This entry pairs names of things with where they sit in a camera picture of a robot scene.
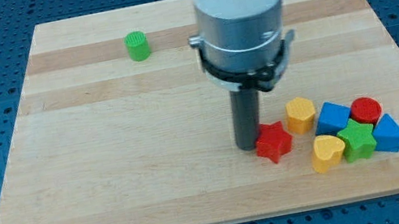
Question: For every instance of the blue cube block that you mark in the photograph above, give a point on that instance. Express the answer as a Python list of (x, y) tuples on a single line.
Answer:
[(332, 119)]

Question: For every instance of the red star block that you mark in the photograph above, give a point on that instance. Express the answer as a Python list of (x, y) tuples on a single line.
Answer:
[(273, 142)]

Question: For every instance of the green cylinder block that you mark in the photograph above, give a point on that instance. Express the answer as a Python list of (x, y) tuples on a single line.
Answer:
[(137, 46)]

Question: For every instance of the yellow hexagon block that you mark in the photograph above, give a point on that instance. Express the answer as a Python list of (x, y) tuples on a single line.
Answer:
[(300, 115)]

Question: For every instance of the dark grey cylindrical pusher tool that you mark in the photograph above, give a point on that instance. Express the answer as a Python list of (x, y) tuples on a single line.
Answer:
[(245, 111)]

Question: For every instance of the green star block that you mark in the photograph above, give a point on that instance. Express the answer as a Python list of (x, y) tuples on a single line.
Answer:
[(359, 140)]

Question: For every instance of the light wooden board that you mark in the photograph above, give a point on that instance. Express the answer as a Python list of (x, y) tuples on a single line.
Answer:
[(102, 139)]

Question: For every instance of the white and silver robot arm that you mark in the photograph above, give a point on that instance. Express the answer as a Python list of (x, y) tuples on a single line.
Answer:
[(239, 35)]

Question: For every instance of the yellow heart block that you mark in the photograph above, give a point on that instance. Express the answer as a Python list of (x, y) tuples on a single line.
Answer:
[(327, 152)]

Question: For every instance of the red cylinder block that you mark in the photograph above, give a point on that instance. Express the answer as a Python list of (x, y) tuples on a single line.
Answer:
[(365, 110)]

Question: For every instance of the blue triangle block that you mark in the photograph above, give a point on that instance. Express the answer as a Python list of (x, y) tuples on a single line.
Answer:
[(386, 134)]

